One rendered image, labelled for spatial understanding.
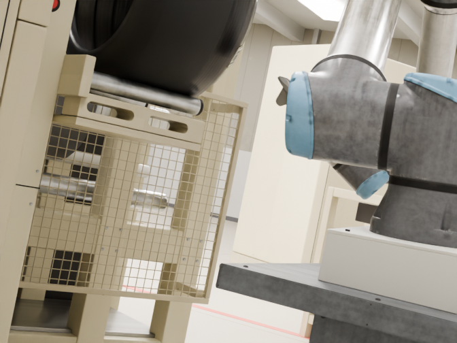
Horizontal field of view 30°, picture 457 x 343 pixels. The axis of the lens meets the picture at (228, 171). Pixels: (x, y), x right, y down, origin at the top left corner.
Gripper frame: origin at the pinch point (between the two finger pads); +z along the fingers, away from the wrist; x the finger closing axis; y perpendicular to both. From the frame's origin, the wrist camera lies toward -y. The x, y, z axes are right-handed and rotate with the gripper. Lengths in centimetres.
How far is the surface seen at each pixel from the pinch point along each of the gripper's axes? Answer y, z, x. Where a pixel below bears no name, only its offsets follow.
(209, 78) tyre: 12.9, 13.0, -4.4
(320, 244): 112, -65, 205
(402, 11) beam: 127, 2, 1015
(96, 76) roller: 25.5, 30.3, -25.5
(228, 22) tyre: -1.8, 18.8, -7.3
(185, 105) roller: 21.8, 12.4, -6.6
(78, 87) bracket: 27, 30, -33
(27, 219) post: 59, 17, -38
